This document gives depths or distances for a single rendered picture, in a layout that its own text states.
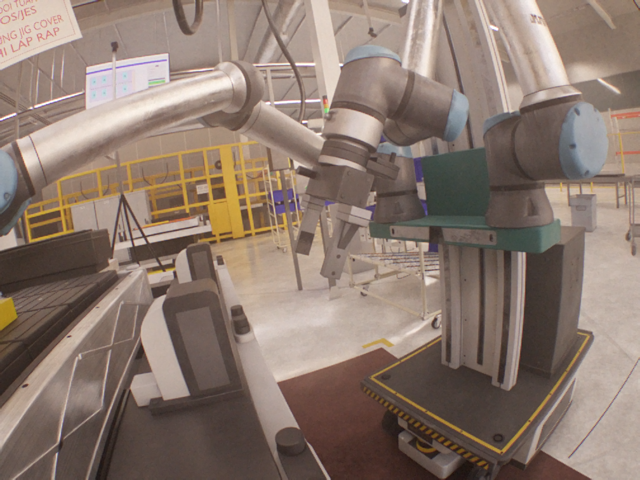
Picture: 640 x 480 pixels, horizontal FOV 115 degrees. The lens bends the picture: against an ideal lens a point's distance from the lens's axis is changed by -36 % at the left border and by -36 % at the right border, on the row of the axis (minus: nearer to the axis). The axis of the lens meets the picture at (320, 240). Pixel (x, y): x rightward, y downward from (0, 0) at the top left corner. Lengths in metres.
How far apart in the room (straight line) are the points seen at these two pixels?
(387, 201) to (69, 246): 0.97
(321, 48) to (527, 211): 3.90
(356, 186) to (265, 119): 0.49
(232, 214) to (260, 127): 9.30
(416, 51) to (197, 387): 0.70
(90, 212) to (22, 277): 8.98
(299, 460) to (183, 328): 0.18
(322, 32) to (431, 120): 4.09
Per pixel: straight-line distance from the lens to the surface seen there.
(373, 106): 0.48
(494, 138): 0.81
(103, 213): 9.79
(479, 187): 1.02
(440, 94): 0.52
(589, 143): 0.68
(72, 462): 0.32
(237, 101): 0.68
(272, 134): 0.90
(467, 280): 1.23
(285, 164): 2.90
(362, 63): 0.50
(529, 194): 0.80
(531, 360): 1.35
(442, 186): 1.11
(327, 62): 4.35
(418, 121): 0.52
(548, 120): 0.67
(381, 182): 1.10
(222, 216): 10.14
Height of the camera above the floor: 1.10
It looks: 9 degrees down
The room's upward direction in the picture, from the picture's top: 8 degrees counter-clockwise
